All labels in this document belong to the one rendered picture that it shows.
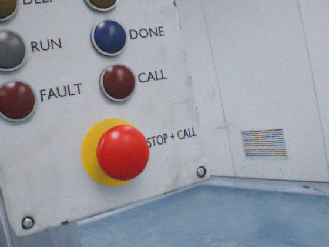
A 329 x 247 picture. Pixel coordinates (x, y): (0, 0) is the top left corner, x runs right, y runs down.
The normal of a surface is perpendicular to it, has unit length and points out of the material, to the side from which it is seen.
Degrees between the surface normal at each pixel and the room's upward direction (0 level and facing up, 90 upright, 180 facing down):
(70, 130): 90
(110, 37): 92
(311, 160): 90
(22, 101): 92
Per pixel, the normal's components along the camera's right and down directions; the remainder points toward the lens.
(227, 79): -0.82, 0.19
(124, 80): 0.52, -0.07
